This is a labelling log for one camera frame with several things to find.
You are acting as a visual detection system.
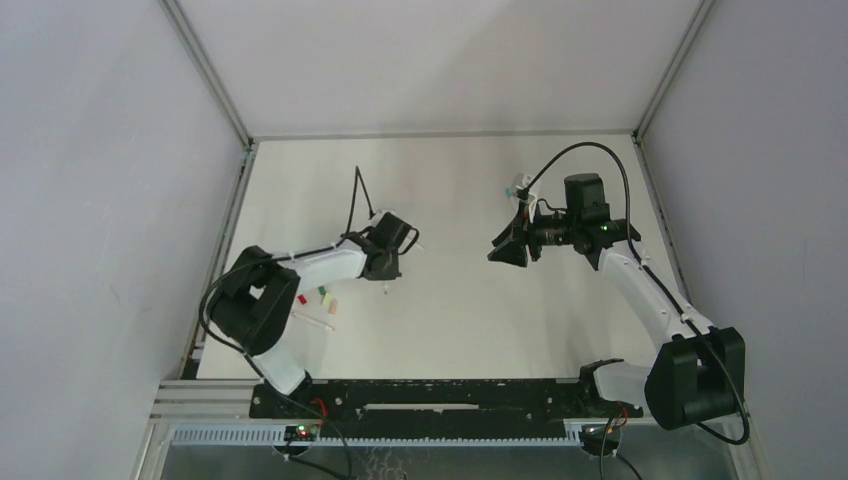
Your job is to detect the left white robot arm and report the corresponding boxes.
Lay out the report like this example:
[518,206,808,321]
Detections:
[199,211,420,396]

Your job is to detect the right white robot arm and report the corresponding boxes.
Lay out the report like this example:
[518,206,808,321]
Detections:
[487,173,745,430]

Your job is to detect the left camera cable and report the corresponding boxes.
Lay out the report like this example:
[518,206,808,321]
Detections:
[198,166,421,372]

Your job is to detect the camera cable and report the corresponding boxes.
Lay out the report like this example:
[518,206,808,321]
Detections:
[523,142,751,446]
[198,166,421,372]

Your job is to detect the right camera cable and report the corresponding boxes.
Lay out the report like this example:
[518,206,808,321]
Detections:
[523,142,751,446]

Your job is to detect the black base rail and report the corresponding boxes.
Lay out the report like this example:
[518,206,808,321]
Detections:
[249,369,645,439]

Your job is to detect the perforated cable tray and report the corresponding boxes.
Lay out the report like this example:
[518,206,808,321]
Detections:
[171,424,582,447]

